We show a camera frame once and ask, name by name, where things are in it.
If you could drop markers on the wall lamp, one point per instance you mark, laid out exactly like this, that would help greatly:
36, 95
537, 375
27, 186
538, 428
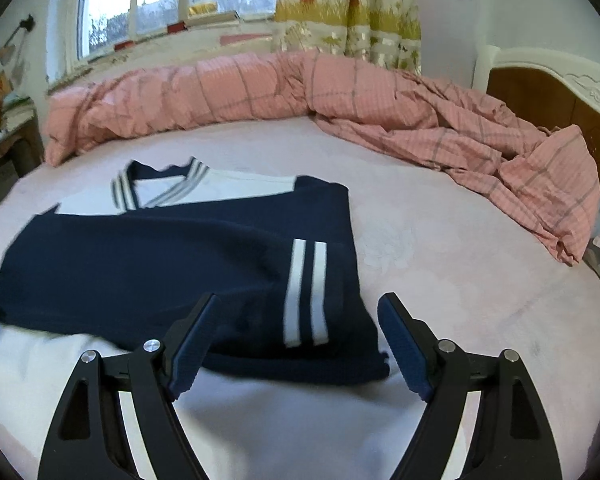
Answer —
15, 35

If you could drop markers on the white and navy striped jacket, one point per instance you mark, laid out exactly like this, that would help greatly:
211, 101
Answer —
155, 260

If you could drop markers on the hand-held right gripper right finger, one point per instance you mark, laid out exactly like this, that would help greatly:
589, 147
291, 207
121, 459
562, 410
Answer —
405, 355

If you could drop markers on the pink checked quilt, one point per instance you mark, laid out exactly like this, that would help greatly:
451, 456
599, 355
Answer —
330, 90

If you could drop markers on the carved wooden desk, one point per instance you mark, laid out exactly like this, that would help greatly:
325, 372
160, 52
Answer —
15, 150

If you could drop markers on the white and wooden headboard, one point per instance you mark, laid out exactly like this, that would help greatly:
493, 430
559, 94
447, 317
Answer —
555, 95

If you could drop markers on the yellow packet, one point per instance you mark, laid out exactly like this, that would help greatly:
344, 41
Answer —
202, 8

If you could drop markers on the patterned curtain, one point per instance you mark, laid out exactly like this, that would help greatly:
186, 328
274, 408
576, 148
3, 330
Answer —
350, 15

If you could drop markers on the bed with pink sheet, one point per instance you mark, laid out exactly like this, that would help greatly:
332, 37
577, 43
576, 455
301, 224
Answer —
455, 260

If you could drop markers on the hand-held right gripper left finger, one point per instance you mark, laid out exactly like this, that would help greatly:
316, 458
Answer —
190, 360

